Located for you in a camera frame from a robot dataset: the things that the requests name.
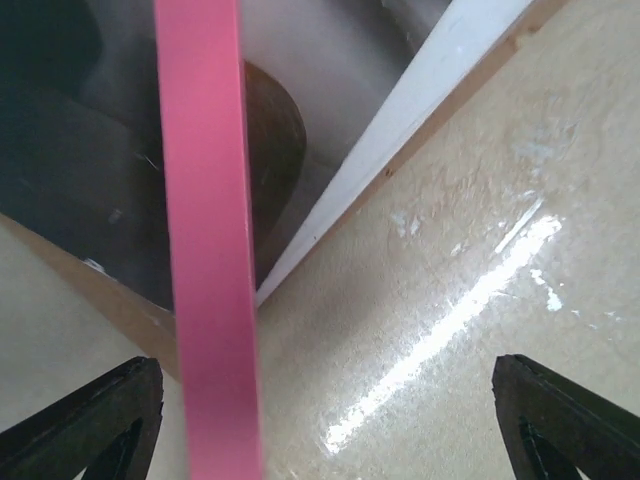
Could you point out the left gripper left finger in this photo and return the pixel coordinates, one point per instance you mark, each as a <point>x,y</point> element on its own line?
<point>107,429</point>

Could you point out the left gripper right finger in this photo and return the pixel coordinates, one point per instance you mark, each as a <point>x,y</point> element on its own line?
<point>553,428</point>

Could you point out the sunset landscape photo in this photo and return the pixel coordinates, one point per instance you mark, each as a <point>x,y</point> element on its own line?
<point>82,161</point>

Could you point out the pink picture frame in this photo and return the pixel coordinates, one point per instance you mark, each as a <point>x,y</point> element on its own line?
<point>201,86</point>

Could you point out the white mat board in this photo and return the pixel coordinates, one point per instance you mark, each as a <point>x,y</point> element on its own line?
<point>465,34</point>

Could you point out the brown cardboard backing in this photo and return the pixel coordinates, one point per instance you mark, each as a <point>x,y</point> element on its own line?
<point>151,327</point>

